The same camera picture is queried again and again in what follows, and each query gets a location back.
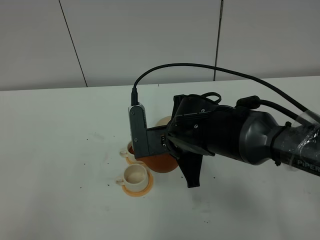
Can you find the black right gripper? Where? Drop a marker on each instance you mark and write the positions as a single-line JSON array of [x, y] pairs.
[[199, 126]]

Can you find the brown clay teapot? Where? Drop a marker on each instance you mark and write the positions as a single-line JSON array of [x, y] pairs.
[[163, 163]]

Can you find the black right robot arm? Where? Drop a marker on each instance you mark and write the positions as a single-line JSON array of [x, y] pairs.
[[261, 139]]

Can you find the beige round teapot saucer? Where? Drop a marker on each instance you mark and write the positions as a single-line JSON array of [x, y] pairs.
[[164, 121]]

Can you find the orange coaster near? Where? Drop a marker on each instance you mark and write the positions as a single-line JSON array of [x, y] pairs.
[[150, 186]]

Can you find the orange coaster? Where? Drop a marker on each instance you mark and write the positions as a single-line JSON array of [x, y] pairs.
[[150, 186], [129, 161]]

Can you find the white teacup near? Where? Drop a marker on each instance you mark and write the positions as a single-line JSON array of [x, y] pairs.
[[134, 178]]

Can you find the white teacup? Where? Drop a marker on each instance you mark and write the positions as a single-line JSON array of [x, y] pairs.
[[134, 178], [129, 152]]

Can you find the orange coaster far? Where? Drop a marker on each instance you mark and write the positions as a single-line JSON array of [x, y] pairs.
[[129, 161]]

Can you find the white teacup far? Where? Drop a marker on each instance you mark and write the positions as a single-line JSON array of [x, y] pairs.
[[129, 152]]

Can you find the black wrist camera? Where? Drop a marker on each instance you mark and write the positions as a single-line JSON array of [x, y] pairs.
[[147, 142]]

